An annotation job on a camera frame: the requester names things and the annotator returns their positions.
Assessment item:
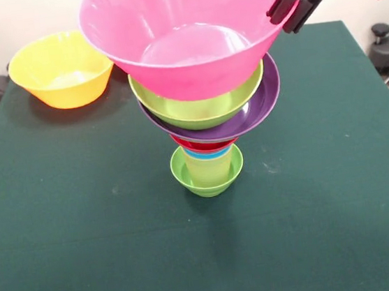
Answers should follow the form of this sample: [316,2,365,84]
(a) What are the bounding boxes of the dark green tablecloth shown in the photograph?
[0,13,389,291]

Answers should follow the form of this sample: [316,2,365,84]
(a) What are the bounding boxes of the purple bowl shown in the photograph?
[133,50,287,151]

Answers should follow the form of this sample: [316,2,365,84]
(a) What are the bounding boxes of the large yellow bowl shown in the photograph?
[4,25,119,116]

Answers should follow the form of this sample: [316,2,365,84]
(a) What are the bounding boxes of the large green bowl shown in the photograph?
[127,59,270,138]

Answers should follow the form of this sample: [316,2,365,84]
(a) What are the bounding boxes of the small red bowl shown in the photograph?
[170,126,241,158]

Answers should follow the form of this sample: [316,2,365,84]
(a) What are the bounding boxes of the small green bowl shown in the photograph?
[168,139,249,202]

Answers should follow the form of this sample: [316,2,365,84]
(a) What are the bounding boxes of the blue cup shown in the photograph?
[183,142,235,163]

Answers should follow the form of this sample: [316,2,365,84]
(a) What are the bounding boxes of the yellow cup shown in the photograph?
[182,146,238,191]

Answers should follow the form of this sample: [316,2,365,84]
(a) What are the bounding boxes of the large pink bowl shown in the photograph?
[76,0,314,113]

